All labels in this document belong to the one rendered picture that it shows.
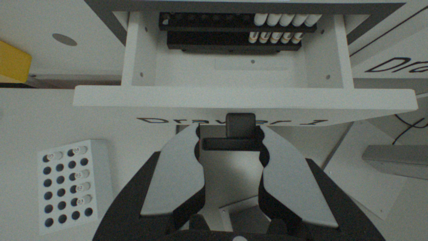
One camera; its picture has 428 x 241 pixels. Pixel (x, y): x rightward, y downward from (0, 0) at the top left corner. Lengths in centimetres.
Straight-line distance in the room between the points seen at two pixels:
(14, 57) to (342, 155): 142
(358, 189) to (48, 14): 148
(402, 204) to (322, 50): 149
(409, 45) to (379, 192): 128
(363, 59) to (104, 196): 43
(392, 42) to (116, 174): 43
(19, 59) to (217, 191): 99
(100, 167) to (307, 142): 116
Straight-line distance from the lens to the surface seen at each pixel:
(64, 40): 28
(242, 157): 107
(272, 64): 24
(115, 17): 21
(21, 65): 35
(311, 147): 125
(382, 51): 28
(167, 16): 21
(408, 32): 26
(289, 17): 20
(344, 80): 22
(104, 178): 33
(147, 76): 22
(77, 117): 39
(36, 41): 31
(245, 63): 23
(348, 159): 136
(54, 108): 43
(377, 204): 150
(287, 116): 18
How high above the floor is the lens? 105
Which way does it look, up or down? 80 degrees down
